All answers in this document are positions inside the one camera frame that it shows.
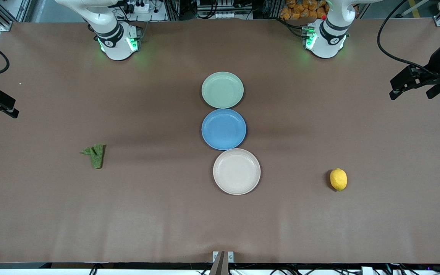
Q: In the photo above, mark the green lettuce leaf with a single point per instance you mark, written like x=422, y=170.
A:
x=96, y=156

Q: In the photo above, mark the yellow lemon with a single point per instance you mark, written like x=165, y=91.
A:
x=338, y=179

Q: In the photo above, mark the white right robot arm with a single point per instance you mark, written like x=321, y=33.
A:
x=115, y=46

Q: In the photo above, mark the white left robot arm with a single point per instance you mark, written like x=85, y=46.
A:
x=325, y=42

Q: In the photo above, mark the orange packaged snacks pile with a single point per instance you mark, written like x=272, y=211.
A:
x=300, y=9

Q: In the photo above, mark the white power strip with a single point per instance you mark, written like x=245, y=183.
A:
x=138, y=7

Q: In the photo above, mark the pale green round plate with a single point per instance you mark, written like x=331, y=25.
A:
x=222, y=90

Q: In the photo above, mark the blue round plate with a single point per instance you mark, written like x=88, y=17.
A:
x=224, y=129

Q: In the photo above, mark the small white adapter box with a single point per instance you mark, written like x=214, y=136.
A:
x=368, y=270

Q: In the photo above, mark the white electronics unit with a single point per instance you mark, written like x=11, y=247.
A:
x=225, y=15

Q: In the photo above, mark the beige round plate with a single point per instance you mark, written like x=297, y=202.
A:
x=236, y=172

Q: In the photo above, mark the metal table edge bracket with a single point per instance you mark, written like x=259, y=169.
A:
x=220, y=263

